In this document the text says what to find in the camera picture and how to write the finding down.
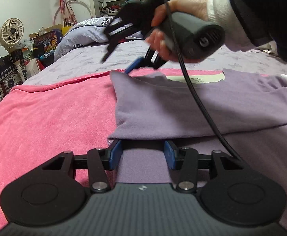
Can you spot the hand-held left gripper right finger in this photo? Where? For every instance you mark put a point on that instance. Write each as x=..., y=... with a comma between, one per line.
x=169, y=155

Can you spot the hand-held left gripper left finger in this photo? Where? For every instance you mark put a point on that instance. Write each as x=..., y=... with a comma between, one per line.
x=115, y=155

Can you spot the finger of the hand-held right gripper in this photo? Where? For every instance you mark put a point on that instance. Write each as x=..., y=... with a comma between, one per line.
x=134, y=65
x=112, y=44

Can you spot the purple long-sleeve shirt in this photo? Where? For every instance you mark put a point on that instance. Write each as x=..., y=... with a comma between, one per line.
x=182, y=108

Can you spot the person's right forearm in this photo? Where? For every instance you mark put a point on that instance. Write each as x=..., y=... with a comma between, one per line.
x=261, y=9

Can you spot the person's right hand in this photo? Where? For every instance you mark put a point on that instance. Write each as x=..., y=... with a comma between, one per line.
x=190, y=6

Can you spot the lilac leaf-print duvet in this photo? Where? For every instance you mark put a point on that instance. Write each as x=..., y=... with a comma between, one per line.
x=84, y=33

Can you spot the lilac patterned bed sheet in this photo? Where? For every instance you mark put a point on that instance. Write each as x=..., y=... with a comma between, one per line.
x=84, y=61

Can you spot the windowsill clutter of toys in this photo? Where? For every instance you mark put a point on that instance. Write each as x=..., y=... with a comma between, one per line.
x=118, y=5

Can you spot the yellow container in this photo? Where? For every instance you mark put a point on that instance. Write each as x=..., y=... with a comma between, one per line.
x=66, y=30

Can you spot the pink hoop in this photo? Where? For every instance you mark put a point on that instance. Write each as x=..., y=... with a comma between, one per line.
x=80, y=3

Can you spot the pink tied curtain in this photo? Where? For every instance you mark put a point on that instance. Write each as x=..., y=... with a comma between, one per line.
x=65, y=2

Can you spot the colourful printed box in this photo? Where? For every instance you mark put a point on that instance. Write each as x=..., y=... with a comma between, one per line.
x=48, y=40

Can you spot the pink blanket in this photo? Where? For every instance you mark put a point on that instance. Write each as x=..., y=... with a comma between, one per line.
x=49, y=118

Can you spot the white plastic bag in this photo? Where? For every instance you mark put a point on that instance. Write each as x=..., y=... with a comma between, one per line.
x=26, y=44

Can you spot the beige desk fan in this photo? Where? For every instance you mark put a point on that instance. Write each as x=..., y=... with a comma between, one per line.
x=10, y=32

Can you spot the black patterned bag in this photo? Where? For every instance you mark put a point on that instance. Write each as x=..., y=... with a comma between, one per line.
x=0, y=78

